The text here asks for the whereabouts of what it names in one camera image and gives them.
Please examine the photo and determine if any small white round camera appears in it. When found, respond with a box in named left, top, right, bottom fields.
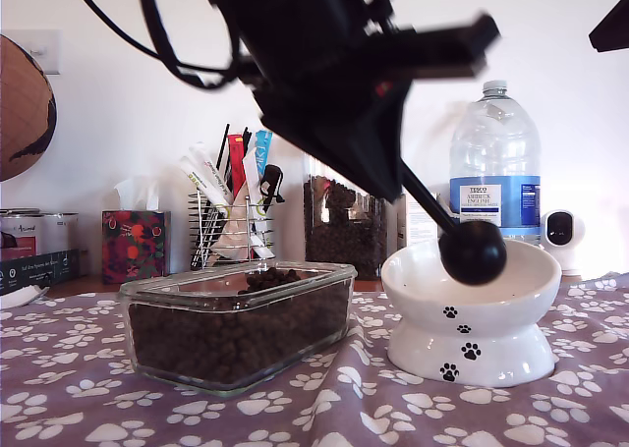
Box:
left=540, top=209, right=587, bottom=277

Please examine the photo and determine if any beige paper packet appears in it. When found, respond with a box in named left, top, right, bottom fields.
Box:
left=215, top=201, right=257, bottom=262

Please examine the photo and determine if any red-labelled tin can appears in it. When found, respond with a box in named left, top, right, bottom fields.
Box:
left=0, top=208, right=45, bottom=261

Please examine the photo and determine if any dark green cardboard tray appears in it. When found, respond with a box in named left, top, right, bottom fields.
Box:
left=0, top=249, right=81, bottom=297

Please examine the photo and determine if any blue sachet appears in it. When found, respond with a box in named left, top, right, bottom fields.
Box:
left=254, top=130, right=274, bottom=171

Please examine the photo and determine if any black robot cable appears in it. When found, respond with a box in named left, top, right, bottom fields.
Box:
left=135, top=0, right=257, bottom=92
left=62, top=0, right=247, bottom=75

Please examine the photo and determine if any white plate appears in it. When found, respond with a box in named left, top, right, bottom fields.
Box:
left=0, top=285, right=49, bottom=310

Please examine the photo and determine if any floral tissue box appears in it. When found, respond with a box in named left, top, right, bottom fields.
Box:
left=101, top=209, right=172, bottom=285

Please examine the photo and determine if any small white cardboard box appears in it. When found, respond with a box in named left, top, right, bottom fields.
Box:
left=396, top=192, right=440, bottom=252

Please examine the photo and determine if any white black-print sachet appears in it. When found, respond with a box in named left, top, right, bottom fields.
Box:
left=190, top=141, right=232, bottom=193

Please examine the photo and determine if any purple paw-print tablecloth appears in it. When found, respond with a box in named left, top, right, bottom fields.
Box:
left=0, top=271, right=629, bottom=447

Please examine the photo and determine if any white green-print sachet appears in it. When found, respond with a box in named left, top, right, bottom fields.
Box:
left=177, top=152, right=233, bottom=212

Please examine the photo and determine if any white wall light switch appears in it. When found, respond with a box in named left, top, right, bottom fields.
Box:
left=19, top=28, right=63, bottom=76

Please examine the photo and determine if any rectangular glass food container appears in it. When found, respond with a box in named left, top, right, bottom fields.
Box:
left=117, top=260, right=359, bottom=400

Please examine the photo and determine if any brown cat food kibble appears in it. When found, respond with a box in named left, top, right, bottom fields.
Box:
left=128, top=268, right=351, bottom=385
left=303, top=174, right=388, bottom=280

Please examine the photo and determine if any plain white sachet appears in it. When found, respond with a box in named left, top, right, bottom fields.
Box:
left=242, top=146, right=277, bottom=262

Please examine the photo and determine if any tall clear white-lidded jar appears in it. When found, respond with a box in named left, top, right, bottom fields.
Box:
left=300, top=146, right=393, bottom=281

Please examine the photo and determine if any black plastic measuring spoon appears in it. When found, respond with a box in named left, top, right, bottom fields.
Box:
left=398, top=166, right=508, bottom=287

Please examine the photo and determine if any white tissue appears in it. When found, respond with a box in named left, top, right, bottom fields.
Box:
left=113, top=175, right=161, bottom=212

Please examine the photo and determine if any large clear water bottle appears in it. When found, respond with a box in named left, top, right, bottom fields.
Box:
left=448, top=79, right=543, bottom=246

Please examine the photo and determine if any chrome wire basket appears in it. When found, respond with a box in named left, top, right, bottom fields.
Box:
left=189, top=191, right=277, bottom=274

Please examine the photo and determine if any brown cork globe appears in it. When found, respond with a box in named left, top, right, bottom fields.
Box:
left=0, top=33, right=58, bottom=183

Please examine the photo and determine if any black clip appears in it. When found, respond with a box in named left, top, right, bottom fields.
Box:
left=258, top=164, right=286, bottom=213

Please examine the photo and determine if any white paw-print cat bowl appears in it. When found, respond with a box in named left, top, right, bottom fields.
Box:
left=380, top=235, right=564, bottom=389

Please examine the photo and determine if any plain white tin can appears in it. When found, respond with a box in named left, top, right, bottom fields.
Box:
left=42, top=212, right=80, bottom=254

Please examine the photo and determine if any black straw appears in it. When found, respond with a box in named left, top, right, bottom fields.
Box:
left=215, top=124, right=232, bottom=173

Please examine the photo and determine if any red sachet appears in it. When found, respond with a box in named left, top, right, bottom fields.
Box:
left=228, top=133, right=251, bottom=200

